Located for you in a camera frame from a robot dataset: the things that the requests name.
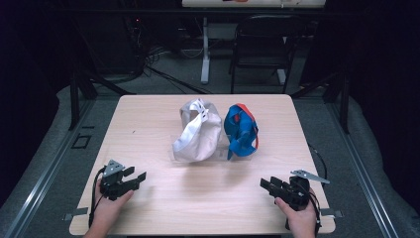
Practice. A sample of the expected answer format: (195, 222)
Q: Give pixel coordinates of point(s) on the blue cap with orange trim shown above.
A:
(240, 132)

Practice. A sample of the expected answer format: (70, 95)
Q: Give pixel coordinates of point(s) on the white cap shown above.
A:
(199, 135)

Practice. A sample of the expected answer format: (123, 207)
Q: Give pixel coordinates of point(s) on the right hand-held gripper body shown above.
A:
(294, 193)

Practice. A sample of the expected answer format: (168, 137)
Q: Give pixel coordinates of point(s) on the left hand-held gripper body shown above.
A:
(114, 183)

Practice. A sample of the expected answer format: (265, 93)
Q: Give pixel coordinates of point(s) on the person's right hand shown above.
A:
(298, 216)

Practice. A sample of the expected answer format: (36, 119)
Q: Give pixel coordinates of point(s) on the black folding chair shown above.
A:
(264, 49)

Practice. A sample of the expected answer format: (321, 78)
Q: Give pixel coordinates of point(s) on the grey metal table bracket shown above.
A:
(76, 213)
(332, 213)

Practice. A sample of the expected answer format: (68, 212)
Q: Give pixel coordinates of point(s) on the person's left hand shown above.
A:
(109, 208)

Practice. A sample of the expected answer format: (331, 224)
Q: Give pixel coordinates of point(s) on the white desk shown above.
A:
(205, 49)

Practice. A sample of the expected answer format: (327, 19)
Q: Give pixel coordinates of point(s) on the black metal stand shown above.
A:
(79, 89)
(341, 95)

